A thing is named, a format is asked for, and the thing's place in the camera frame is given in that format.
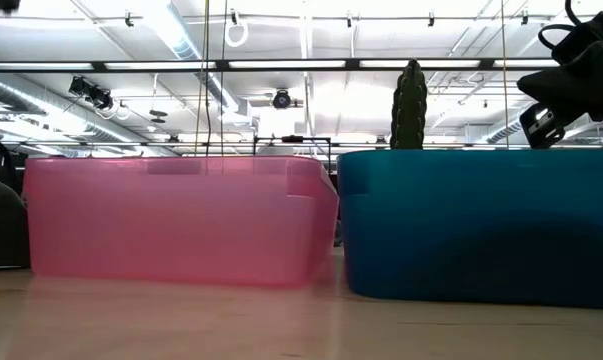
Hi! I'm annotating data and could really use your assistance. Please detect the white looped cable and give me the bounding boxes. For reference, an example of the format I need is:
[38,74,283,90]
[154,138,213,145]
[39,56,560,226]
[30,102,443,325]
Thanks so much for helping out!
[224,8,250,49]

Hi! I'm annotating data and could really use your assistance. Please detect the thin vertical hanging cord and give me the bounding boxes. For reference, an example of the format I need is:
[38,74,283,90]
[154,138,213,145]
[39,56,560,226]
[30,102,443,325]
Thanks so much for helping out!
[500,0,510,150]

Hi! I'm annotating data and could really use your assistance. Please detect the blue plastic bin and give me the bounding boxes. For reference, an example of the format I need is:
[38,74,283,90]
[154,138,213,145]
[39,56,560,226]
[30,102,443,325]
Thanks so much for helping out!
[337,148,603,309]

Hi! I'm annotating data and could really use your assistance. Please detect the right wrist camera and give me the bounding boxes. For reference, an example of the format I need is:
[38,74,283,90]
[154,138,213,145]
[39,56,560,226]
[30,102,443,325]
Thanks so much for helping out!
[519,102,566,150]

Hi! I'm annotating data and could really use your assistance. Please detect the yellow hanging cord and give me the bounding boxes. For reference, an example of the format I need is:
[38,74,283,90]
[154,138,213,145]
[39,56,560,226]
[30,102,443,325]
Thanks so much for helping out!
[194,0,211,157]

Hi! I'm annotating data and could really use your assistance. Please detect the black overhead camera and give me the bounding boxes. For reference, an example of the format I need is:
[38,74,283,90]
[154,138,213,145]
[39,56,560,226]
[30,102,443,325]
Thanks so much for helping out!
[272,88,293,110]

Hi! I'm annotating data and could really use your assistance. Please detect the pink translucent plastic bin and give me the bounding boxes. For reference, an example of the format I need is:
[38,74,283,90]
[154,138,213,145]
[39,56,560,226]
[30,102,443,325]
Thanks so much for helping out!
[23,154,340,289]

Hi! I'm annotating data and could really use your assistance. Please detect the black track light cluster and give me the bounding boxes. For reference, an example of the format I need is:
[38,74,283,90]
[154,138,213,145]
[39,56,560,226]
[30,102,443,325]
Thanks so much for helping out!
[67,75,115,112]

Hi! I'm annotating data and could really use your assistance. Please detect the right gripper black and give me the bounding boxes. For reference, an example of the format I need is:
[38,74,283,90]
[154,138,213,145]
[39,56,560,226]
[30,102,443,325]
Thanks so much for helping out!
[516,9,603,124]

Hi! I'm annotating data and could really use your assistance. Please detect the black overhead light bar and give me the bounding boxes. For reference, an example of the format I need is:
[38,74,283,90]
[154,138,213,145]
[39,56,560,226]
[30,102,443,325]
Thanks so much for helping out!
[0,58,562,72]

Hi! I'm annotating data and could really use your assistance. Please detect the green columnar cactus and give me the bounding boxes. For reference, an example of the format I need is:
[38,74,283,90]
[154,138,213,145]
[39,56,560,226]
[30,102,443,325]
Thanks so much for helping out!
[390,58,429,151]

